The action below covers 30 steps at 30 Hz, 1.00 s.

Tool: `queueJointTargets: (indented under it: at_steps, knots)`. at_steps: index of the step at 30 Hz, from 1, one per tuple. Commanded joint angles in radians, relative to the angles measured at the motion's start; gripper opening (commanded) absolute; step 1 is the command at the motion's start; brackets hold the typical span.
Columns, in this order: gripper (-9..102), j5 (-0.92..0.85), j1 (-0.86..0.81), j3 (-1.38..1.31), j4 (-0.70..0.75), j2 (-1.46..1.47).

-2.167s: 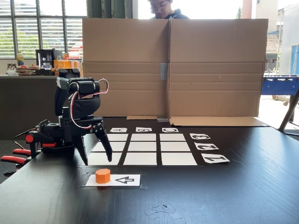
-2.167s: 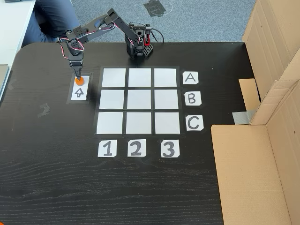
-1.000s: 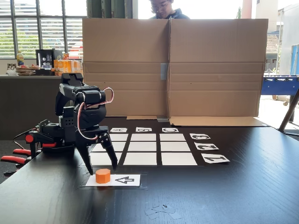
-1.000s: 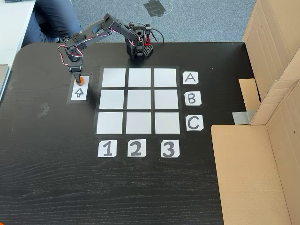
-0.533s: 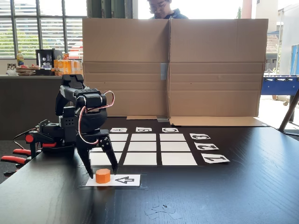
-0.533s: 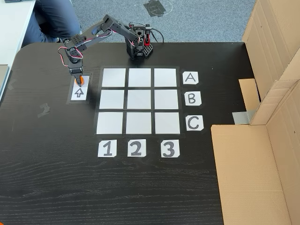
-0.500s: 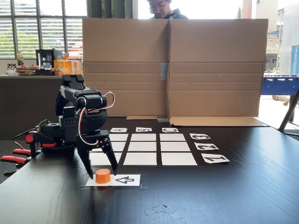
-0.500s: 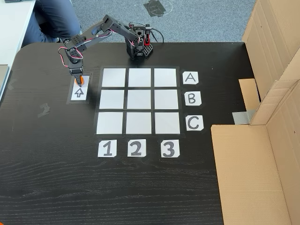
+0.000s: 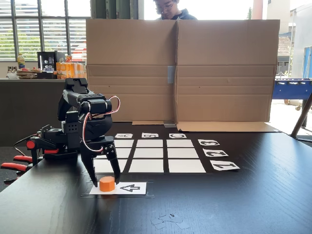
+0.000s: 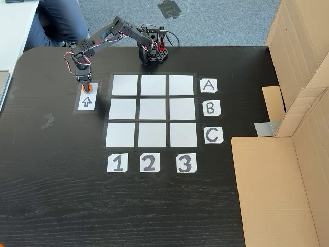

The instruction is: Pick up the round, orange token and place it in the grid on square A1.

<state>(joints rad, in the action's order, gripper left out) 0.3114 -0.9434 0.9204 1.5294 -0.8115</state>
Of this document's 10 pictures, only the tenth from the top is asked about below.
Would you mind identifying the person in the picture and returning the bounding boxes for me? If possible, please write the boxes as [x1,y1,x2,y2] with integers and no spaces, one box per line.
[23,0,90,48]

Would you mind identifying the white desk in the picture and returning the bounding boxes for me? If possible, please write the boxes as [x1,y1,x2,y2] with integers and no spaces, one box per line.
[0,0,39,114]

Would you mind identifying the paper label letter B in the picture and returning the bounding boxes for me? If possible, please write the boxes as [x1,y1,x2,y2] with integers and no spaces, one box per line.
[202,100,222,116]

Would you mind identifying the paper label number 1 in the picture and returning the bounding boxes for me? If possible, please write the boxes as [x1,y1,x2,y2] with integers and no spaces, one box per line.
[107,153,129,173]

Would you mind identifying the red and black clamp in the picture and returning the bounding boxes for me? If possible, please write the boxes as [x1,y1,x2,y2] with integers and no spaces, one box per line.
[157,25,168,51]

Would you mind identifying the black power cable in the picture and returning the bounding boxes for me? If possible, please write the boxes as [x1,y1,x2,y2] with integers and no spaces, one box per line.
[164,30,180,48]

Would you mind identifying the paper label letter A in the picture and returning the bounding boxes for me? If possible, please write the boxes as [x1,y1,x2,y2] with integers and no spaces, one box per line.
[200,79,218,93]

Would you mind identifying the brown cardboard box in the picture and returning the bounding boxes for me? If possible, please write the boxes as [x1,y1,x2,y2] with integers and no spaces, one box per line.
[261,0,329,137]
[231,87,329,247]

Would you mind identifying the clear tape scraps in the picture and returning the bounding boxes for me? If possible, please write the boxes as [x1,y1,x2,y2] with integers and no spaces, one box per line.
[41,113,56,131]

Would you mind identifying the white nine-square grid sheet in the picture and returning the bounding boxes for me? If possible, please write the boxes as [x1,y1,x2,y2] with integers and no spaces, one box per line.
[103,73,205,152]

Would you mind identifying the paper label number 3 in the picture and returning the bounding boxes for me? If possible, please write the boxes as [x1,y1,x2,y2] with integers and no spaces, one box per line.
[176,153,198,173]

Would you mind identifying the paper label number 2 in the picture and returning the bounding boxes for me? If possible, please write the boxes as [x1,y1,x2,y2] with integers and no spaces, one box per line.
[139,152,161,172]

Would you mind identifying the paper label letter C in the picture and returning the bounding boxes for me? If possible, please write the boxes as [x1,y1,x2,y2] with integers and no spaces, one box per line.
[204,127,224,144]

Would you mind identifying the white arrow paper sheet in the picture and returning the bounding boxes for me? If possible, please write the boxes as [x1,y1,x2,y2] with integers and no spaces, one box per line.
[76,82,99,112]

